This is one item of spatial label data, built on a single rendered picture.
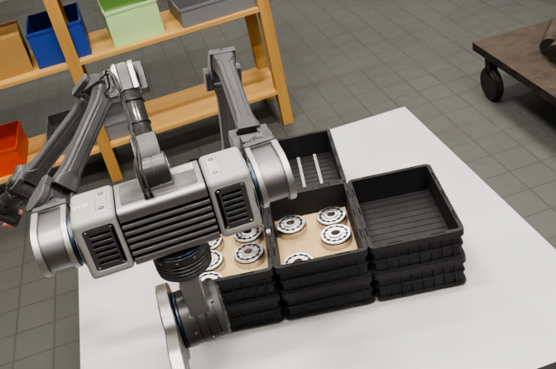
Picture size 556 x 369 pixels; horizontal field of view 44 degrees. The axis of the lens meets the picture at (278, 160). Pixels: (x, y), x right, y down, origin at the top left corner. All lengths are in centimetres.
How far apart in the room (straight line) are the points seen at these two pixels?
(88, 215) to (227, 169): 31
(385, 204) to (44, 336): 199
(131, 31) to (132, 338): 245
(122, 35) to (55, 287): 157
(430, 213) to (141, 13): 257
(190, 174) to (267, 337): 88
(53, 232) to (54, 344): 215
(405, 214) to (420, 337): 46
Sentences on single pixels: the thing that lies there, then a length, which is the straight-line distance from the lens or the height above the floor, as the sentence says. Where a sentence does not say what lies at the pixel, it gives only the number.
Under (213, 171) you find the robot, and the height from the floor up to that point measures 153.
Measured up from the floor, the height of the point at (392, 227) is 83.
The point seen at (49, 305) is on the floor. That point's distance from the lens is 392.
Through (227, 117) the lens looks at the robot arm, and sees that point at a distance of 212.
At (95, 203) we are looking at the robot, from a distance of 153.
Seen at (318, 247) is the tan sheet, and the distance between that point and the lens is 233.
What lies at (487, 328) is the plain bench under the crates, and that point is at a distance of 220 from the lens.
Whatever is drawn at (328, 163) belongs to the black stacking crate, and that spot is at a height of 83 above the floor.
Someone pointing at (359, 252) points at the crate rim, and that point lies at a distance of 213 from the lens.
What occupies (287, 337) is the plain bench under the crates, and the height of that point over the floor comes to 70.
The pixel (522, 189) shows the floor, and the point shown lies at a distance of 394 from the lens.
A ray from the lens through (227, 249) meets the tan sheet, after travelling 243.
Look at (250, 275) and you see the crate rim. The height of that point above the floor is 92.
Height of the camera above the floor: 229
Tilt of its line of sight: 31 degrees down
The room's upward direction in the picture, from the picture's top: 13 degrees counter-clockwise
